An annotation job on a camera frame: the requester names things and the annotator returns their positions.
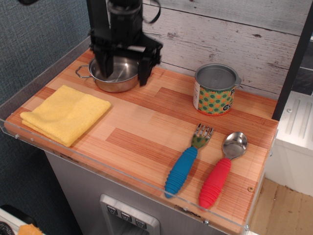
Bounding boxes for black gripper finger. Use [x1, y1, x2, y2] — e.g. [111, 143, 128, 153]
[94, 50, 114, 78]
[138, 50, 156, 86]

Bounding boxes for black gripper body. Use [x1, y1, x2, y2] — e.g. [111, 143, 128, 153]
[89, 2, 164, 66]

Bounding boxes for yellow cloth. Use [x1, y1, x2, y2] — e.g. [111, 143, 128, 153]
[20, 85, 111, 147]

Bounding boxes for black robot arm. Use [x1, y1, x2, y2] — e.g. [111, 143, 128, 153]
[87, 0, 163, 86]

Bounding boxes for small steel pot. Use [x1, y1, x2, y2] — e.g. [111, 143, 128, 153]
[75, 56, 143, 93]

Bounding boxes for patterned can with grey lid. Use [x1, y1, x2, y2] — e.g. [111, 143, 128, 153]
[193, 64, 242, 116]

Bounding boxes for clear acrylic table guard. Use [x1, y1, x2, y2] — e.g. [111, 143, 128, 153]
[0, 40, 278, 225]

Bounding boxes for grey toy fridge cabinet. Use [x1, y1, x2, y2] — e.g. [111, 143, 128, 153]
[46, 152, 249, 235]

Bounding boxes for silver dispenser button panel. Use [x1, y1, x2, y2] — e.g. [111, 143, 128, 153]
[100, 194, 161, 235]

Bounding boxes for white toy sink unit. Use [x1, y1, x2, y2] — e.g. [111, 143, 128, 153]
[265, 92, 313, 196]

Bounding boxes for black vertical post left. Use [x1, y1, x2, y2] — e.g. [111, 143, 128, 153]
[87, 0, 112, 53]

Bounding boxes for black vertical post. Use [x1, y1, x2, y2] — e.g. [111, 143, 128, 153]
[87, 0, 112, 53]
[272, 2, 313, 121]

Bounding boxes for blue handled fork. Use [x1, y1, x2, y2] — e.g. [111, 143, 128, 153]
[164, 123, 214, 198]

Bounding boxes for red handled spoon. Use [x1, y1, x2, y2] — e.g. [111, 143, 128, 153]
[199, 132, 247, 209]

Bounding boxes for black vertical post right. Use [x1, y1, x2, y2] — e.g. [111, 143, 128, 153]
[272, 2, 313, 121]

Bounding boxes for black braided cable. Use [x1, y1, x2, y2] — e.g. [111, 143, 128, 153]
[0, 221, 17, 235]

